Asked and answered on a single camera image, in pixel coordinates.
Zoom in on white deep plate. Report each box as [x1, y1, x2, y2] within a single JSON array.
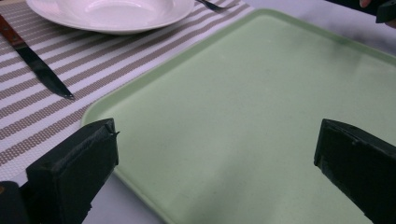
[[25, 0, 196, 35]]

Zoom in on metal fork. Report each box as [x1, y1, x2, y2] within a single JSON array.
[[195, 0, 241, 14]]

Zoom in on wooden handled table knife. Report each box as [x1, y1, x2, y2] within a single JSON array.
[[0, 14, 76, 101]]

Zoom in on striped woven placemat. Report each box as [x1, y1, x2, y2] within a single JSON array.
[[0, 0, 256, 183]]

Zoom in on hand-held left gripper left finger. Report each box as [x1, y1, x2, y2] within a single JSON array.
[[25, 118, 120, 224]]

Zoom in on pale green plastic tray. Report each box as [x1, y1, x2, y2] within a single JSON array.
[[81, 7, 396, 224]]

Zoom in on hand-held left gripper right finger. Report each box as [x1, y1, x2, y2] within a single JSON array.
[[313, 118, 396, 224]]

